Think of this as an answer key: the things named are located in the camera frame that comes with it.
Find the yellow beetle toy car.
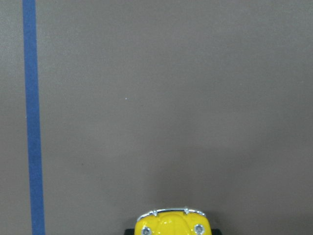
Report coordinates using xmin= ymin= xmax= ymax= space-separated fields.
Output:
xmin=134 ymin=207 xmax=213 ymax=235

